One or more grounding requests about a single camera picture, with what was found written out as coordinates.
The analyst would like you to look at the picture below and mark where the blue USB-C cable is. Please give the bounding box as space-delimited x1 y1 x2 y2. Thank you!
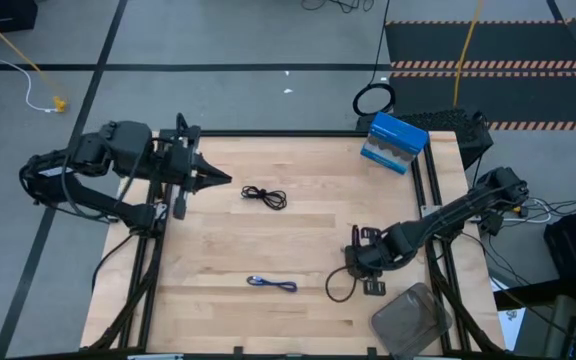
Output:
246 275 299 294

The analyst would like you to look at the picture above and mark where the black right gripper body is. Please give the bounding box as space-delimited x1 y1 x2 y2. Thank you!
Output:
343 226 404 297

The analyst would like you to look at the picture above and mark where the white paper sheet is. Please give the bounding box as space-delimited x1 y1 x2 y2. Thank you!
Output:
490 279 525 352

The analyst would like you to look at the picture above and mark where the black perforated crate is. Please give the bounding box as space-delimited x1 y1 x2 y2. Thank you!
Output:
355 108 495 171

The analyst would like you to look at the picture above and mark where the white floor cable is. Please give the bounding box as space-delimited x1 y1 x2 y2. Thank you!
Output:
0 0 59 114

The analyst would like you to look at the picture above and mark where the black aluminium table frame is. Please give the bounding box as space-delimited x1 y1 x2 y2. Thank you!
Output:
87 112 507 360

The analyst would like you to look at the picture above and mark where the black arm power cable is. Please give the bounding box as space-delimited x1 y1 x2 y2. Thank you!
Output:
91 232 137 294

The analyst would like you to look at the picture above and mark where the black and white cable bundle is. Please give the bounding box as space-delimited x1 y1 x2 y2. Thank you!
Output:
502 193 576 226

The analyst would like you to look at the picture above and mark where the black case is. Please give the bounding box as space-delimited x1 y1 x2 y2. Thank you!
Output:
542 207 576 281

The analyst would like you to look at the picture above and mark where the black USB-C cable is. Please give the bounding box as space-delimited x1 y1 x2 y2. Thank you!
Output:
240 185 288 212
324 264 358 304

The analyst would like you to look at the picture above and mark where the black box on floor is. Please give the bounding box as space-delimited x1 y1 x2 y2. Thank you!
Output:
0 0 39 37

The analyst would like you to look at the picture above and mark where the yellow floor cable with plug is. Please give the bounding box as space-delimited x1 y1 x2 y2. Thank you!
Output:
0 4 68 114

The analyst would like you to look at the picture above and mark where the black floor cable tangle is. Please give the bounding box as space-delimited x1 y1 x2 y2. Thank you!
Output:
300 0 375 15

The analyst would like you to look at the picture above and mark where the yellow hanging cable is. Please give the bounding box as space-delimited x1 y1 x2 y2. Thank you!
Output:
451 0 485 110

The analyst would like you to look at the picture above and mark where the black mat with orange stripes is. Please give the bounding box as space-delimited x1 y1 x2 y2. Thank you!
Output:
385 18 576 132

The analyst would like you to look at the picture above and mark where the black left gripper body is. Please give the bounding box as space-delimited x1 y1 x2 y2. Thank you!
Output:
157 123 208 222

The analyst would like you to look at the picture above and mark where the blue DualShock controller box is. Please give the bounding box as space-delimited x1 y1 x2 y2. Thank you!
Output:
360 111 430 176

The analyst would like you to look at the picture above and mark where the black hanging coiled cable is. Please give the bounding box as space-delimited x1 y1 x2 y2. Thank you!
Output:
351 0 398 118

